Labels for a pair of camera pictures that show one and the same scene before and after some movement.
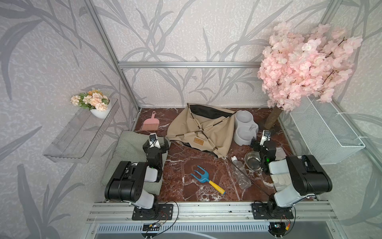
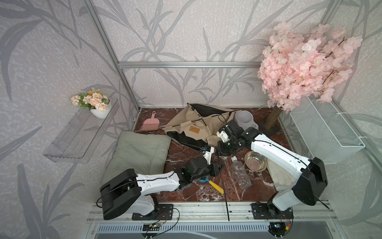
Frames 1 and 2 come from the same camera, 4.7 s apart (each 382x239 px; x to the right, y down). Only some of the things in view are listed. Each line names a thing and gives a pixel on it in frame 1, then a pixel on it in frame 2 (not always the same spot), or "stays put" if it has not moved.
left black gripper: x=163 y=148 -> x=215 y=172
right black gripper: x=256 y=148 -> x=220 y=150
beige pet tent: x=209 y=128 stays put
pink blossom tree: x=294 y=68 stays put
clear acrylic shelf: x=78 y=138 stays put
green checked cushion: x=130 y=148 stays put
